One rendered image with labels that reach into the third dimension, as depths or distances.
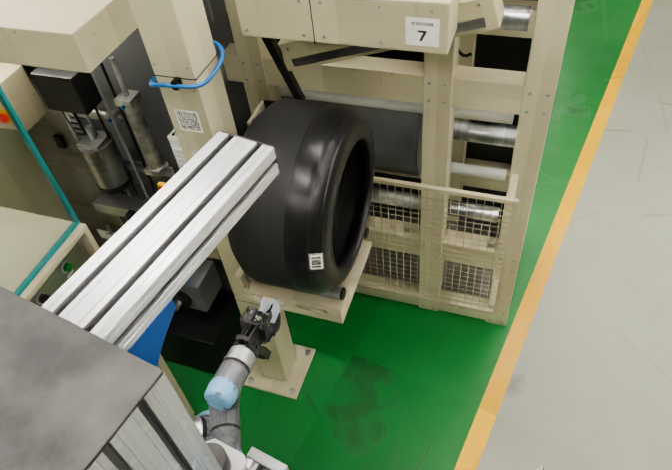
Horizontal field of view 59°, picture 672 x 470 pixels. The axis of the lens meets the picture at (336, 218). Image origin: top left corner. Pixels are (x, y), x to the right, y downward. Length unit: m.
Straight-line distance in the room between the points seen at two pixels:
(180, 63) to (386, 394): 1.77
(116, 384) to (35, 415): 0.07
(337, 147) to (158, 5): 0.58
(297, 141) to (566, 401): 1.78
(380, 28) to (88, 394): 1.29
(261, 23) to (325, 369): 1.69
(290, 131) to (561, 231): 2.12
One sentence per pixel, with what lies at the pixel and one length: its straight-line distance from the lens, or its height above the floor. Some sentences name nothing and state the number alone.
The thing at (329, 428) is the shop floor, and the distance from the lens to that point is 2.76.
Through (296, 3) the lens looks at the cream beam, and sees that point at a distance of 1.72.
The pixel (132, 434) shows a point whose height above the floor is 2.00.
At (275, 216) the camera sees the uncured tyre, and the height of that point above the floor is 1.36.
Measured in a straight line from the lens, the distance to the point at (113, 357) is 0.62.
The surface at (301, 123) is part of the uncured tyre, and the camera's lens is 1.70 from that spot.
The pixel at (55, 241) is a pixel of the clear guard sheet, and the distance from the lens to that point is 1.90.
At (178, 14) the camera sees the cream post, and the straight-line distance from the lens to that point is 1.58.
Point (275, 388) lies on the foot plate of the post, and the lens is 2.87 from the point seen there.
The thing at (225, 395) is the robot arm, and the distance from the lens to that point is 1.50.
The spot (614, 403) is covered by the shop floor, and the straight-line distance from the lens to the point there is 2.94.
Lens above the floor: 2.51
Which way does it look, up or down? 46 degrees down
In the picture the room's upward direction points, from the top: 7 degrees counter-clockwise
